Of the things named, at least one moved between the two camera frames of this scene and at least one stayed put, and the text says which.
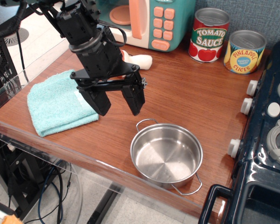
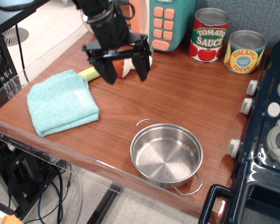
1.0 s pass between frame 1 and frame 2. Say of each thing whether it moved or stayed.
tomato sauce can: stayed
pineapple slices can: stayed
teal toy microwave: stayed
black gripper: moved
